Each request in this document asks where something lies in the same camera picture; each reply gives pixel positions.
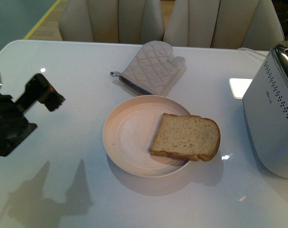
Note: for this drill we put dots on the right beige chair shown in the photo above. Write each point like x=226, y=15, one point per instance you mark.
x=230, y=24

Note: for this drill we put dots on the left beige chair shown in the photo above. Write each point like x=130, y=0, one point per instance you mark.
x=112, y=21

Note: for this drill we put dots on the grey quilted oven mitt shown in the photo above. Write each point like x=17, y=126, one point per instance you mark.
x=154, y=70

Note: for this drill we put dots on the beige chair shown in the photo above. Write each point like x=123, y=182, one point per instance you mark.
x=230, y=24
x=112, y=21

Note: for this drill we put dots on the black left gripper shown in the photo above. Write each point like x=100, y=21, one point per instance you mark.
x=14, y=126

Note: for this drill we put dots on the silver toaster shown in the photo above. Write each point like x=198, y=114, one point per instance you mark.
x=265, y=105

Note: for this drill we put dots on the pink round plate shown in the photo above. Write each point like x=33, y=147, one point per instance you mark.
x=129, y=131

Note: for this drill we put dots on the brown bread slice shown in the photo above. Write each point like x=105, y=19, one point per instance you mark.
x=186, y=137

